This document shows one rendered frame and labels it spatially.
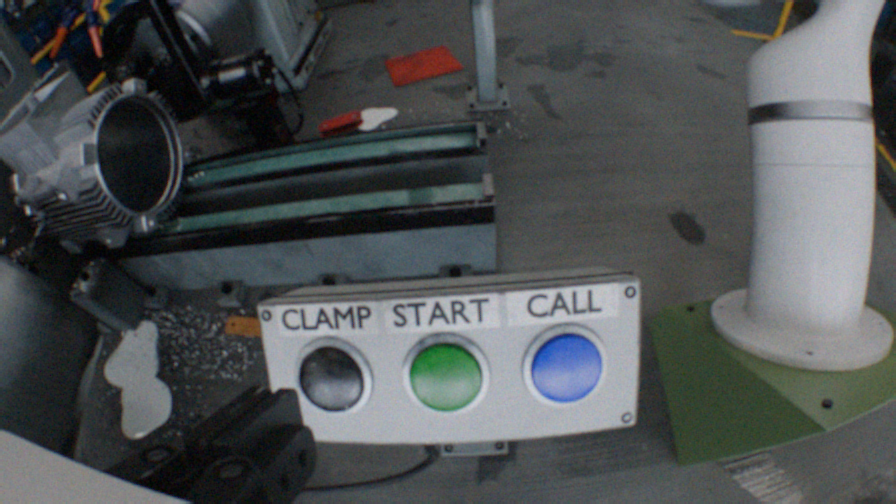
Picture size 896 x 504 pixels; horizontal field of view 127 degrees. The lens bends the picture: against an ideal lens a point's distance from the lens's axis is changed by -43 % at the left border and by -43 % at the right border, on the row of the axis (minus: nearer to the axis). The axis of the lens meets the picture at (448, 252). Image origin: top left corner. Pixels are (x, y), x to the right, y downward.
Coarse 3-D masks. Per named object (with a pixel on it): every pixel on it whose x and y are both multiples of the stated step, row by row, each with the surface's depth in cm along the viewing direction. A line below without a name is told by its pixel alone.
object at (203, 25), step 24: (168, 0) 41; (192, 0) 44; (216, 0) 49; (240, 0) 54; (120, 24) 41; (144, 24) 42; (192, 24) 44; (216, 24) 49; (240, 24) 55; (120, 48) 44; (144, 48) 45; (192, 48) 47; (216, 48) 49; (240, 48) 58; (120, 72) 45; (144, 72) 49; (168, 72) 50; (168, 96) 53; (192, 96) 54; (192, 120) 59
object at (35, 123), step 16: (64, 80) 30; (32, 96) 31; (48, 96) 28; (64, 96) 31; (80, 96) 33; (16, 112) 30; (32, 112) 26; (48, 112) 29; (64, 112) 31; (16, 128) 26; (32, 128) 27; (48, 128) 29; (0, 144) 27; (16, 144) 28; (32, 144) 28; (48, 144) 29; (16, 160) 29; (32, 160) 30; (48, 160) 31
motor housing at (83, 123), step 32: (96, 96) 31; (128, 96) 35; (160, 96) 41; (64, 128) 30; (96, 128) 31; (128, 128) 43; (160, 128) 44; (64, 160) 31; (96, 160) 31; (128, 160) 46; (160, 160) 46; (96, 192) 31; (128, 192) 46; (160, 192) 45; (32, 224) 34; (64, 224) 35; (96, 224) 35; (128, 224) 37
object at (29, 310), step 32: (0, 256) 19; (32, 256) 25; (0, 288) 18; (32, 288) 21; (0, 320) 18; (32, 320) 21; (64, 320) 24; (96, 320) 32; (0, 352) 17; (32, 352) 20; (64, 352) 24; (96, 352) 30; (0, 384) 17; (32, 384) 20; (64, 384) 24; (0, 416) 16; (32, 416) 19; (64, 416) 23; (64, 448) 22
